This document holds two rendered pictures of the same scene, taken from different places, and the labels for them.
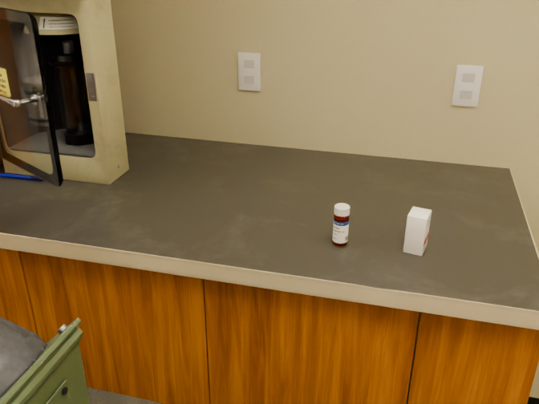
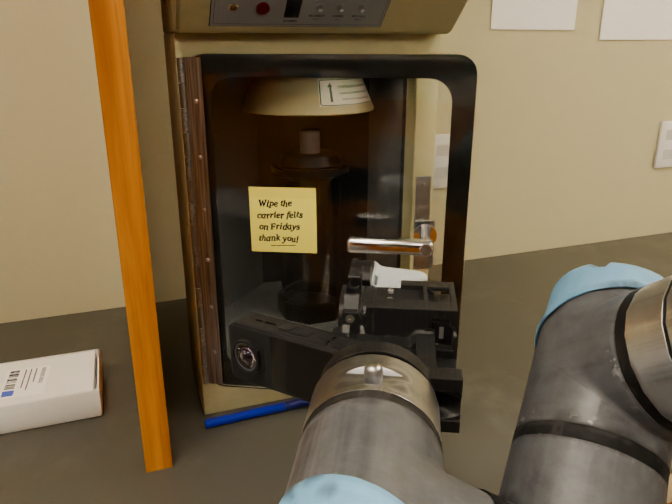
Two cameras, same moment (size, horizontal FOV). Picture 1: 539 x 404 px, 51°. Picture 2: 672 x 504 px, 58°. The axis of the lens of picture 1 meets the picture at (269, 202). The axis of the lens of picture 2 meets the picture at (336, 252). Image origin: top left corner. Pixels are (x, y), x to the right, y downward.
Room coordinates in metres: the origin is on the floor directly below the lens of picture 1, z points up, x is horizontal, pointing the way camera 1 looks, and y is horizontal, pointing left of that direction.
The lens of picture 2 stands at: (0.78, 0.98, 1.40)
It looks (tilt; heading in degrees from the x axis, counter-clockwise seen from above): 19 degrees down; 325
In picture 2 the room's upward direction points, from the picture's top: straight up
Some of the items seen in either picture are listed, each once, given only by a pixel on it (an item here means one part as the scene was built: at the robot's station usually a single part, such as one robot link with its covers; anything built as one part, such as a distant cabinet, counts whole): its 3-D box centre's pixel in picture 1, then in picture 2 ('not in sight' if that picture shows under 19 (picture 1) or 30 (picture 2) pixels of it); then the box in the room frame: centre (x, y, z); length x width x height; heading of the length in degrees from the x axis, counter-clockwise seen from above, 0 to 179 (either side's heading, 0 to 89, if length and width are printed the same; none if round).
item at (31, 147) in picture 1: (14, 94); (328, 238); (1.33, 0.61, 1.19); 0.30 x 0.01 x 0.40; 48
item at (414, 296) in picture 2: not in sight; (391, 355); (1.07, 0.74, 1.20); 0.12 x 0.09 x 0.08; 139
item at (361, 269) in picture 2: not in sight; (362, 290); (1.13, 0.71, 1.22); 0.09 x 0.02 x 0.05; 139
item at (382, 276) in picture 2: not in sight; (391, 277); (1.15, 0.67, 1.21); 0.09 x 0.06 x 0.03; 139
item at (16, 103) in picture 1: (17, 98); (392, 241); (1.26, 0.58, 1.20); 0.10 x 0.05 x 0.03; 48
